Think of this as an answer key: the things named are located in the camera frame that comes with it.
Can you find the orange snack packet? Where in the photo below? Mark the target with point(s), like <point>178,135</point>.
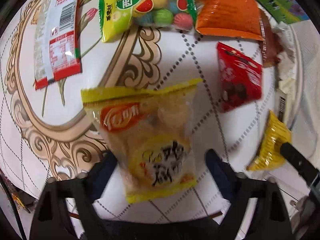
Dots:
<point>229,18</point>

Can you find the white printed snack packet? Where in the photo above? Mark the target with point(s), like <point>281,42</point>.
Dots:
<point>286,74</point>

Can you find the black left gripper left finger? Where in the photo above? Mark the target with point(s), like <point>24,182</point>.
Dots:
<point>51,219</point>

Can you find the yellow chicken snack packet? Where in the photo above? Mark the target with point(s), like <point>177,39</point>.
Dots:
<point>149,133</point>

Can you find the small yellow snack packet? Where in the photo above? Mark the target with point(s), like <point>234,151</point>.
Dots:
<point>268,156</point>

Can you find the red chocolate snack packet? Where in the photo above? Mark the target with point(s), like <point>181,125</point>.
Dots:
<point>240,78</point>

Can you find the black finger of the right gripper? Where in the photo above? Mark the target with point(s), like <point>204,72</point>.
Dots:
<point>304,168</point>

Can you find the red white long snack packet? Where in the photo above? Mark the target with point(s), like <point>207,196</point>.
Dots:
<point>56,53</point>

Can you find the brown snack packet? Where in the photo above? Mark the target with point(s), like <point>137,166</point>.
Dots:
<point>270,47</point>

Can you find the blue green cardboard box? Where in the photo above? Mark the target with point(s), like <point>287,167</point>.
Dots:
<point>287,11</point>

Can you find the green watermelon gum candy bag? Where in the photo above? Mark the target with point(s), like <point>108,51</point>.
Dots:
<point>117,16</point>

